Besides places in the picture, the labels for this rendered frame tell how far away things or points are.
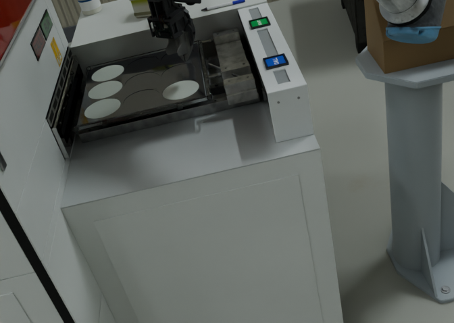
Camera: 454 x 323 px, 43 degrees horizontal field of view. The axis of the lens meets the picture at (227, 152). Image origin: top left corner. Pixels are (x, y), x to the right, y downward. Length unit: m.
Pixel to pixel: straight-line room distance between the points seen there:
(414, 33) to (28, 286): 0.99
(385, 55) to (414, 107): 0.20
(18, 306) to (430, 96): 1.18
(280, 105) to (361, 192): 1.20
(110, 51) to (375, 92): 1.69
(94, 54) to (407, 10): 0.98
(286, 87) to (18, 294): 0.74
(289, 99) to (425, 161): 0.63
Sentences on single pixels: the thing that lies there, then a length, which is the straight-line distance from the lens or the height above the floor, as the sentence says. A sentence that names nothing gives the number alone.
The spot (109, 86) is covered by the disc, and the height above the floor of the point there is 0.90.
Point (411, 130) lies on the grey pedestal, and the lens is 1.74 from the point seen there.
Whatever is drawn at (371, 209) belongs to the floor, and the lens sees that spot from 2.39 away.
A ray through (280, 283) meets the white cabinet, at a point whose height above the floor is 0.41.
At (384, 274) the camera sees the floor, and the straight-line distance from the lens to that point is 2.15.
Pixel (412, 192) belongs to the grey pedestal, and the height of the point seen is 0.37.
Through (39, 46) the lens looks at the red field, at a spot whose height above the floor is 1.09.
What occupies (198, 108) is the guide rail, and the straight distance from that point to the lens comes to 1.55.
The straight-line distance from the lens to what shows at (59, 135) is 1.48.
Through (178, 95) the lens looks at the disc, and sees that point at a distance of 1.52.
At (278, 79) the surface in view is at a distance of 1.36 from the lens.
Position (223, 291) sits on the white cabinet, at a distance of 1.60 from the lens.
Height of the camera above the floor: 1.60
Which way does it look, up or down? 34 degrees down
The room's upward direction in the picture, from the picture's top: 14 degrees counter-clockwise
